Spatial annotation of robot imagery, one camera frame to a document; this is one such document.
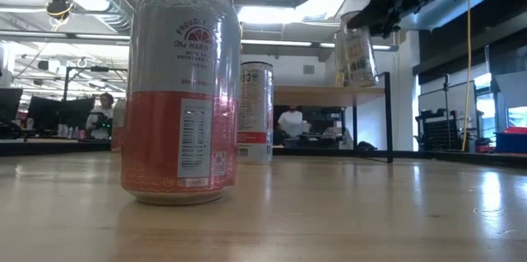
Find white Celsius peach can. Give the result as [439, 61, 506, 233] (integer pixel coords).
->
[236, 61, 274, 166]

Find orange and white seltzer can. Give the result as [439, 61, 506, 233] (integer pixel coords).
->
[120, 0, 242, 206]

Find wooden shelf black metal legs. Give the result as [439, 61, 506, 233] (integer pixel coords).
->
[273, 71, 393, 164]

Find long ceiling light tube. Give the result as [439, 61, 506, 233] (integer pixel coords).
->
[319, 42, 392, 52]
[240, 39, 314, 48]

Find black pegboard rack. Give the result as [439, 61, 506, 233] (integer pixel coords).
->
[414, 108, 463, 152]

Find person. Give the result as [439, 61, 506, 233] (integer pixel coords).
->
[85, 92, 115, 142]
[276, 105, 308, 143]

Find blue storage bin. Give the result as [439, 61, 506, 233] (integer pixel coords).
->
[495, 132, 527, 154]

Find black yellow ceiling device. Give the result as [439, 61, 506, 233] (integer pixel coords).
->
[44, 0, 75, 20]

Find black computer monitor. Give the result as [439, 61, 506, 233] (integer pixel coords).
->
[26, 96, 96, 131]
[0, 87, 24, 122]

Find yellow hanging cable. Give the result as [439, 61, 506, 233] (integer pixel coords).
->
[460, 0, 473, 152]

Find silver ventilation duct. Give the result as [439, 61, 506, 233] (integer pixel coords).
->
[36, 0, 137, 35]

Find black aluminium station frame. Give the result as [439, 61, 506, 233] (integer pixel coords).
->
[0, 141, 527, 168]

